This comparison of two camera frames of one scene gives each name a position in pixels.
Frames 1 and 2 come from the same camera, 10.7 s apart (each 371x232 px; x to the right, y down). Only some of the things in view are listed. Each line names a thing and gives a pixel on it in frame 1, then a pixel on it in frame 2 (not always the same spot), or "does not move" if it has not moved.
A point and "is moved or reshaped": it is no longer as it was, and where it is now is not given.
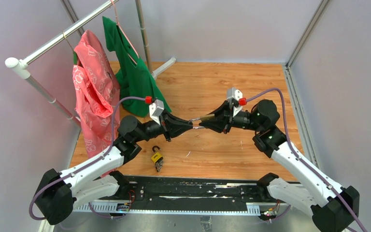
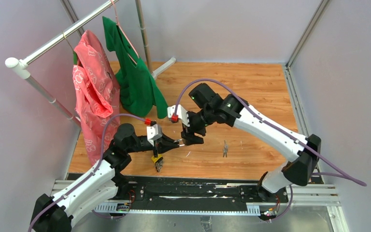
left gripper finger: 173,121 -> 166,140
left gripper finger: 179,129 -> 163,148
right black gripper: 226,109 -> 191,128
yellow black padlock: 158,159 does not move
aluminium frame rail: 303,127 does not move
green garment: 138,86 does not move
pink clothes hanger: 127,39 does not move
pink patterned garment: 97,94 does not move
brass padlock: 196,121 is moved or reshaped
